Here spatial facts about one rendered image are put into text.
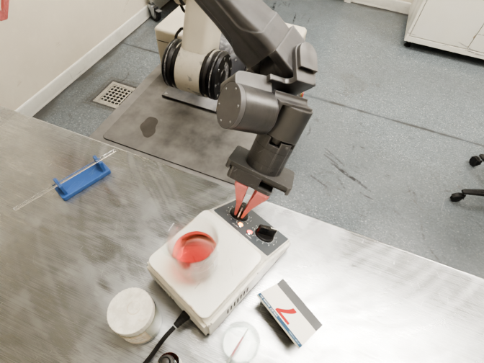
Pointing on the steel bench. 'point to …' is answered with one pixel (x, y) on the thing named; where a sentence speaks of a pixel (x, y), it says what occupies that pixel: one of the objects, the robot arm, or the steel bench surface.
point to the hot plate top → (202, 292)
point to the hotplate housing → (208, 326)
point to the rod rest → (83, 181)
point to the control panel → (251, 228)
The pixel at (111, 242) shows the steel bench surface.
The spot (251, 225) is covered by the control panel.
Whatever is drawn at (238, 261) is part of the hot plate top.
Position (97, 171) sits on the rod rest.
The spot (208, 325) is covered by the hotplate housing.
